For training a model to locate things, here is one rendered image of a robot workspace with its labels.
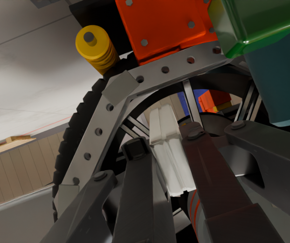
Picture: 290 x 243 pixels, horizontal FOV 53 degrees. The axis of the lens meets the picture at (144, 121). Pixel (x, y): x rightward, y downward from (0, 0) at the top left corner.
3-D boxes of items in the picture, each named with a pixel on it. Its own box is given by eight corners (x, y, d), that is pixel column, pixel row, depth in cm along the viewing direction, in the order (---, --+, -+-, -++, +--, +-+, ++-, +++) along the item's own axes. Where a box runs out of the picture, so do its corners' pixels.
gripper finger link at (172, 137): (163, 138, 13) (179, 132, 13) (159, 106, 20) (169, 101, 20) (186, 193, 14) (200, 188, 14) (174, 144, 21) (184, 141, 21)
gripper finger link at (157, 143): (186, 193, 14) (171, 198, 14) (174, 144, 21) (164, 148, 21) (163, 138, 13) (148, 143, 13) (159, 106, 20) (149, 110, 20)
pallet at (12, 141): (-17, 153, 539) (-15, 158, 539) (-47, 157, 464) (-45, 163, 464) (35, 133, 530) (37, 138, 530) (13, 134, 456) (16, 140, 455)
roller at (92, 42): (100, 66, 76) (108, 87, 76) (65, 26, 47) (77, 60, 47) (121, 58, 76) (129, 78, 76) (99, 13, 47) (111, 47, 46)
